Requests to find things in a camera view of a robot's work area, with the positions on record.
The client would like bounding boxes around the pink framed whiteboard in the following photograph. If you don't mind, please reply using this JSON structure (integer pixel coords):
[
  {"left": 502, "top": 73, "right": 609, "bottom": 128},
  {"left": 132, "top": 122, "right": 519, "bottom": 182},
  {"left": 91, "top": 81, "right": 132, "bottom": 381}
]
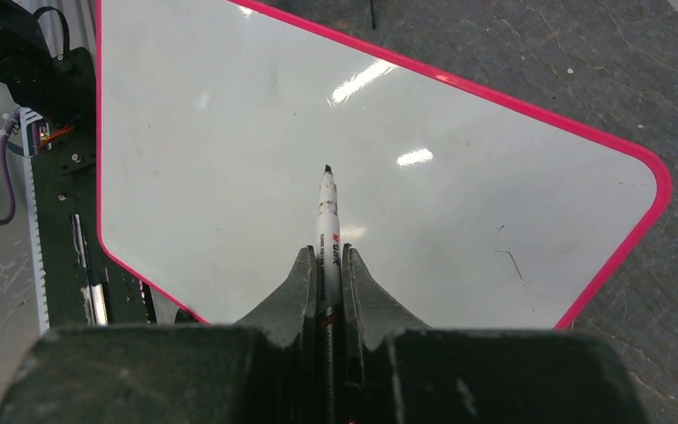
[{"left": 97, "top": 1, "right": 672, "bottom": 329}]

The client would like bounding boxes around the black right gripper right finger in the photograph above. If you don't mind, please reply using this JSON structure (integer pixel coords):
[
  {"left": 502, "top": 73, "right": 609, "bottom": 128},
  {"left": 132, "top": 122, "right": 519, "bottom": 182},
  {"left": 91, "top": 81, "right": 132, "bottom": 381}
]
[{"left": 343, "top": 246, "right": 648, "bottom": 423}]

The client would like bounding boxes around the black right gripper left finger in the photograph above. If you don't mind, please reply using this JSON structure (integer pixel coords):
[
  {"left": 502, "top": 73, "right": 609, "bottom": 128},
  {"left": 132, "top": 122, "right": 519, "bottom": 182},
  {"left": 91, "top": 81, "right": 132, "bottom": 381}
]
[{"left": 0, "top": 246, "right": 317, "bottom": 423}]

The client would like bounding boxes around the white black marker pen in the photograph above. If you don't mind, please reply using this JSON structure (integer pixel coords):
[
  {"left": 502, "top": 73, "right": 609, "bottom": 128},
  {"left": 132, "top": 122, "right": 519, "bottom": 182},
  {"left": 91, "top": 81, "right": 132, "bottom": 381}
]
[{"left": 316, "top": 164, "right": 342, "bottom": 423}]

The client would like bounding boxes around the white slotted cable duct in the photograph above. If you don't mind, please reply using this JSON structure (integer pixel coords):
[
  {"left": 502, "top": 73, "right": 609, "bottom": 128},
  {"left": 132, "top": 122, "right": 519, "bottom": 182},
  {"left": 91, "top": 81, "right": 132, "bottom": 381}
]
[{"left": 19, "top": 107, "right": 49, "bottom": 335}]

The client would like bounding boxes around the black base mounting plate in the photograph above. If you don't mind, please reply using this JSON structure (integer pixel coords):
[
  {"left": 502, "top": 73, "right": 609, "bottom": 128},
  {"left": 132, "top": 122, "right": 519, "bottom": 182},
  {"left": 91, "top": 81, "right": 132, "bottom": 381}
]
[{"left": 0, "top": 0, "right": 200, "bottom": 329}]

